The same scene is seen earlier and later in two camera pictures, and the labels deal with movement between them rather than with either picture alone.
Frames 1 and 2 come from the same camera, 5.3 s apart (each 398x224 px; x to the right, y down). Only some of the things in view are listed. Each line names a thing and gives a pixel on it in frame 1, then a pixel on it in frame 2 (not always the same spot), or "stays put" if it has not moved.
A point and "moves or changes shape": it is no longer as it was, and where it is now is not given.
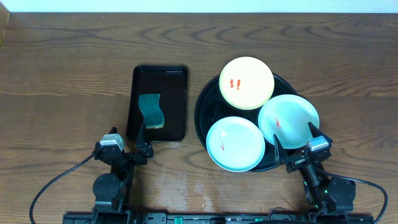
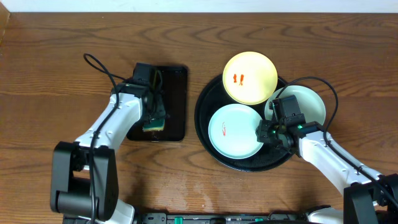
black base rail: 189,218 stays put
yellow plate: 247,83 moves or changes shape
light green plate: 288,116 moves or changes shape
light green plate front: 236,144 moves or changes shape
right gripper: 280,156 → 262,130
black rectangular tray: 171,82 stays put
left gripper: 125,156 → 157,104
